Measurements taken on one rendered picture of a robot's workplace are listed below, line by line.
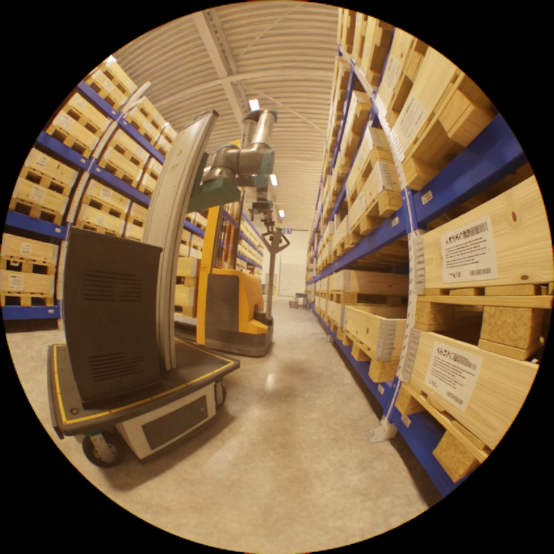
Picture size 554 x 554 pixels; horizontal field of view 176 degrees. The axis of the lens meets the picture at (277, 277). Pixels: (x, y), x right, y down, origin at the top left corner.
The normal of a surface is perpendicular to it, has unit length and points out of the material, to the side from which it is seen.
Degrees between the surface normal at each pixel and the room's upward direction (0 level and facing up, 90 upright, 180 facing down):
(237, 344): 90
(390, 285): 90
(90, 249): 90
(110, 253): 90
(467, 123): 180
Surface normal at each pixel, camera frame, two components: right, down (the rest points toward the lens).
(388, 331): -0.12, -0.07
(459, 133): -0.07, 1.00
